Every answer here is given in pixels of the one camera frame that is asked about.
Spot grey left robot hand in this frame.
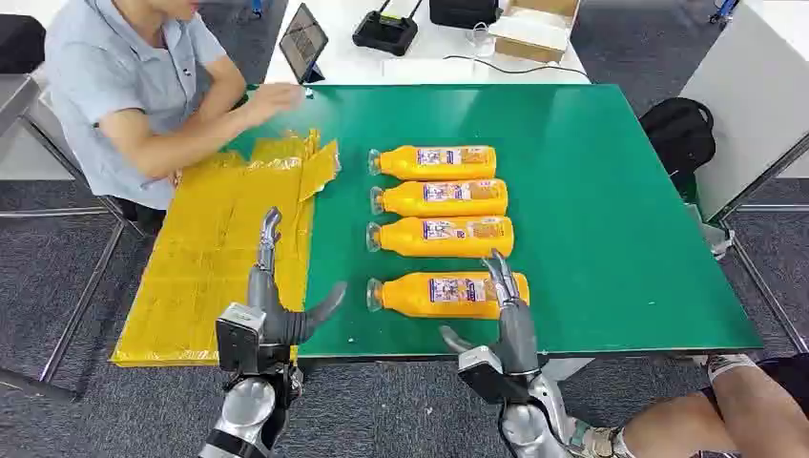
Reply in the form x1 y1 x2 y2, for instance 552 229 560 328
246 207 347 349

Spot person's right hand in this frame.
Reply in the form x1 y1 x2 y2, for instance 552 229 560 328
249 82 308 125

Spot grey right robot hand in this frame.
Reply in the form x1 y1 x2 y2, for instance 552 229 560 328
439 249 540 375

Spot orange drink bottle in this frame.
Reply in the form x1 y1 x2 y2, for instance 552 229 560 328
369 178 509 219
365 271 530 321
367 144 498 182
365 216 515 260

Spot black tablet on stand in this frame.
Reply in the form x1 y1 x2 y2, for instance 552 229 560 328
279 3 330 85

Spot yellow plastic sheet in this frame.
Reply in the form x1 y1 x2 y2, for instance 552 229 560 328
110 129 342 369

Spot black device with antennas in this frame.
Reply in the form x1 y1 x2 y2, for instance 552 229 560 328
351 0 425 57

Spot green table mat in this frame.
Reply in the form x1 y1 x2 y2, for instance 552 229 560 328
224 83 764 359

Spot person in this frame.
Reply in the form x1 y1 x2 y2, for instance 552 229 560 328
44 0 308 213
565 353 809 458

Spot black case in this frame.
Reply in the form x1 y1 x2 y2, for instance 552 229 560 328
428 0 501 30

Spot clear plastic cup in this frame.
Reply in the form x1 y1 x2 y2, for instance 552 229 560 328
466 22 495 58

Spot metal table leg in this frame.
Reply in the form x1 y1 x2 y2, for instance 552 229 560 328
720 220 809 354

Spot black backpack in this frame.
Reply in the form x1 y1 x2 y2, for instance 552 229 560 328
638 96 717 194

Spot open cardboard box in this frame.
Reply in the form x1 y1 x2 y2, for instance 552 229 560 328
487 0 581 65

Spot blue tool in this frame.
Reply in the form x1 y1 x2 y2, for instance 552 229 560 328
709 0 739 25

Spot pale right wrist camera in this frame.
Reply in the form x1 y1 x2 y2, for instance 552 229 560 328
457 345 508 406

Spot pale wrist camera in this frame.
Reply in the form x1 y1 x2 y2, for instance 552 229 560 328
215 302 268 374
457 345 508 406

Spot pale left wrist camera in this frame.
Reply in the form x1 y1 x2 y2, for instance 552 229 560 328
215 302 268 374

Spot black cable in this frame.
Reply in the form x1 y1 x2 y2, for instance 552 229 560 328
442 53 592 80

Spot grey table with metal frame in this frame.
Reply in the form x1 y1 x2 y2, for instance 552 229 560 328
0 73 150 386

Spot white table with metal frame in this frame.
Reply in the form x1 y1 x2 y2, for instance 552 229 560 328
679 0 809 222

